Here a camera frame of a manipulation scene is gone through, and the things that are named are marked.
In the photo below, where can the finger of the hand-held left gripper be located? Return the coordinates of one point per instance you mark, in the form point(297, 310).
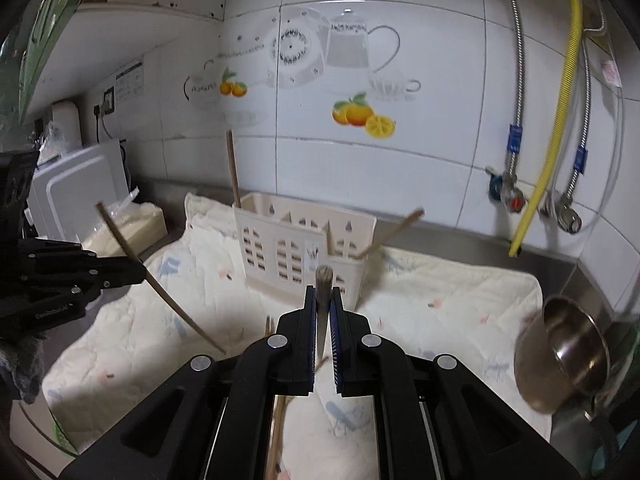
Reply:
point(65, 291)
point(90, 265)

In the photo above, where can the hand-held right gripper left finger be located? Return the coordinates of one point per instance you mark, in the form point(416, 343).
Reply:
point(312, 320)

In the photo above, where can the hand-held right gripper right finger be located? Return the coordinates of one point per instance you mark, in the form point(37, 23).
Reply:
point(334, 330)

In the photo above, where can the beige plastic utensil holder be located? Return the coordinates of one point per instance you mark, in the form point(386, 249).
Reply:
point(280, 240)

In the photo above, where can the person's left forearm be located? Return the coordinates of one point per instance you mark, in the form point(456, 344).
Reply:
point(22, 367)

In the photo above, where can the white countertop appliance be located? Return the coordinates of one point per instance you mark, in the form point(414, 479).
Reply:
point(75, 185)

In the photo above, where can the clear plastic bag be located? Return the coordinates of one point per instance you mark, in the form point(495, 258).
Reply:
point(52, 135)

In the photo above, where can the beige pack in plastic wrap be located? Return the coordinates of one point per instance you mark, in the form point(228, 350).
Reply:
point(140, 220)

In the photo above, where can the white water purifier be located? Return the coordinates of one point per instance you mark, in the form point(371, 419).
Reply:
point(66, 120)

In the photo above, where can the cream quilted printed mat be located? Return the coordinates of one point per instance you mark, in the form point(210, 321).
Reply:
point(425, 300)

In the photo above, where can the green panel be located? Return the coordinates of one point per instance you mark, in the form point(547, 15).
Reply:
point(50, 20)

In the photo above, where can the stainless steel pot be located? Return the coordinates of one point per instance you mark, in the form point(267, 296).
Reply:
point(537, 360)

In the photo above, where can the metal angle valve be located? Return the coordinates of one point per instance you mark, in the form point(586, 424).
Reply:
point(567, 212)

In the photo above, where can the pink label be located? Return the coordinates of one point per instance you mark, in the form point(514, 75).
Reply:
point(610, 71)

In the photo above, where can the wall power socket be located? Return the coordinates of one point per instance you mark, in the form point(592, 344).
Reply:
point(108, 99)

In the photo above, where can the wall chart sticker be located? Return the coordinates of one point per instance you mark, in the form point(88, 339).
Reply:
point(129, 80)

